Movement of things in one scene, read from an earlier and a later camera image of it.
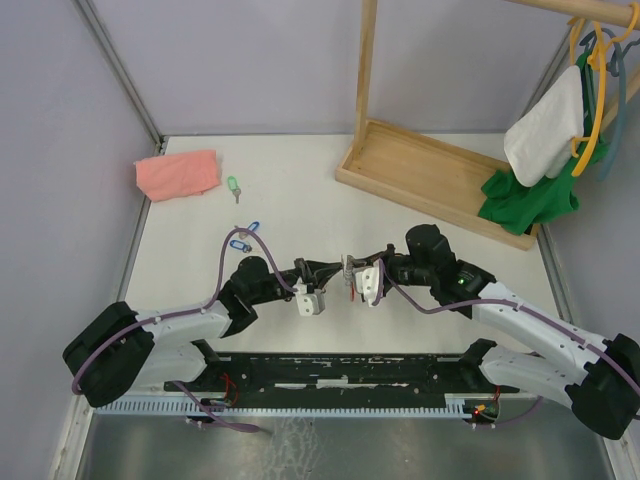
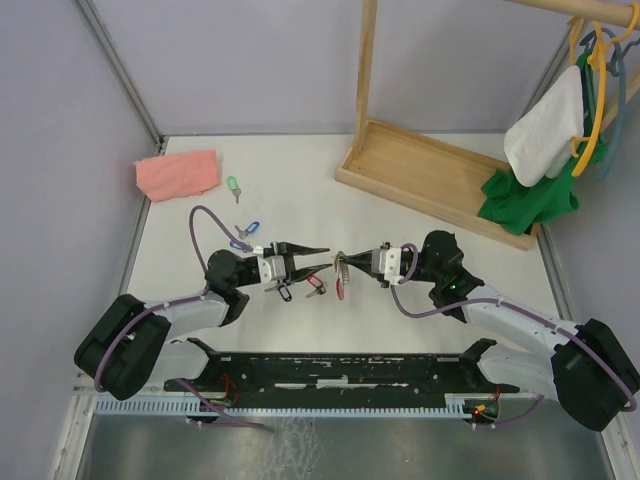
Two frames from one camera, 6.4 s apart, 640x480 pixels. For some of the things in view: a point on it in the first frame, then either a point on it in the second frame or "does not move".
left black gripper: x=318 y=273 -> x=288 y=250
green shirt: x=515 y=207 does not move
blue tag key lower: x=245 y=248 does not move
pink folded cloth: x=177 y=175 does not move
